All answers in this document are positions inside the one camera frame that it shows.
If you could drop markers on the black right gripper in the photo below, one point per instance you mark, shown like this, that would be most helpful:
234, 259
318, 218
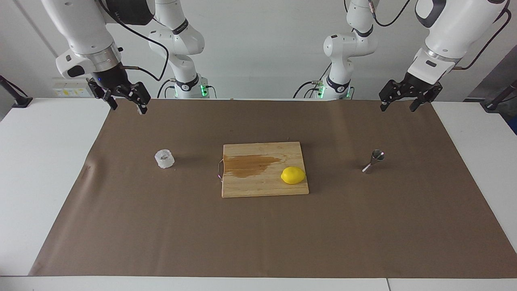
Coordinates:
113, 79

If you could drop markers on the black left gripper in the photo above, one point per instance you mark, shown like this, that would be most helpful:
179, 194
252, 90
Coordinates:
418, 85

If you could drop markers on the metal jigger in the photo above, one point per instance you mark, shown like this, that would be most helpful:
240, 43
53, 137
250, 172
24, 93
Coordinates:
377, 155

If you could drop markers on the clear plastic cup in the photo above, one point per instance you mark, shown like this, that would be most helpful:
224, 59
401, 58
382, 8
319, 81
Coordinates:
164, 159

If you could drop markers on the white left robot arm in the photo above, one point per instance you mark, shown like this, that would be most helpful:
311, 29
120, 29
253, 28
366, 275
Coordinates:
444, 28

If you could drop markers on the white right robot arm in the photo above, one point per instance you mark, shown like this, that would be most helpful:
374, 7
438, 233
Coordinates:
80, 24

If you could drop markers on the black clamp stand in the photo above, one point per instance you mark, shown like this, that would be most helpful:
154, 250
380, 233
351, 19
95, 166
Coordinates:
494, 106
20, 101

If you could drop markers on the blue plastic object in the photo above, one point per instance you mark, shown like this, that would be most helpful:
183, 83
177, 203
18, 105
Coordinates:
514, 125

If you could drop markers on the brown paper table mat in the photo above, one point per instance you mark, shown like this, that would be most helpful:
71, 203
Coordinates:
161, 226

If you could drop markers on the yellow lemon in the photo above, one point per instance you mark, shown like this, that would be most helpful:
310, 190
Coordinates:
293, 176

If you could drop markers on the wooden cutting board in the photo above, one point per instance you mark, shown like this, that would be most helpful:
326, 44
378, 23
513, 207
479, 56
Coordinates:
258, 186

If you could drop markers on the white wall socket box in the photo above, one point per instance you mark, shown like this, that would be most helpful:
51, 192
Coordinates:
72, 88

